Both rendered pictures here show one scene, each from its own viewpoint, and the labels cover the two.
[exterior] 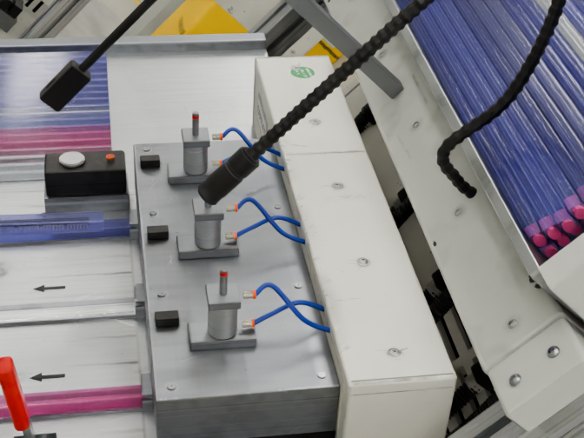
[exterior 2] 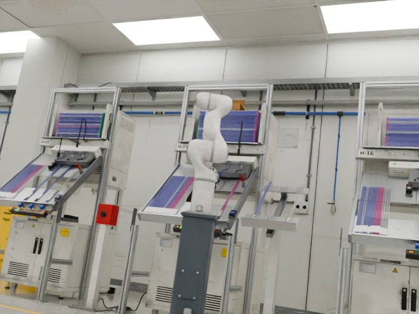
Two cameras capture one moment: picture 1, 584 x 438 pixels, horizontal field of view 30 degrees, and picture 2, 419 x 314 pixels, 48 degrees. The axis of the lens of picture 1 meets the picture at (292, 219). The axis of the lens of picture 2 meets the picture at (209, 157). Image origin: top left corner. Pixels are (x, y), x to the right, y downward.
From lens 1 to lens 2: 311 cm
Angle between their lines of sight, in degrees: 45
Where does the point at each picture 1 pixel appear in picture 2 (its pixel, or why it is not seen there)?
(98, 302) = (223, 180)
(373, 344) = (249, 159)
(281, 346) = (244, 166)
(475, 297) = (251, 151)
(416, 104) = not seen: hidden behind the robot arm
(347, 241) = (234, 159)
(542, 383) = (264, 149)
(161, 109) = (188, 174)
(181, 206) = (219, 169)
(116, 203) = not seen: hidden behind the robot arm
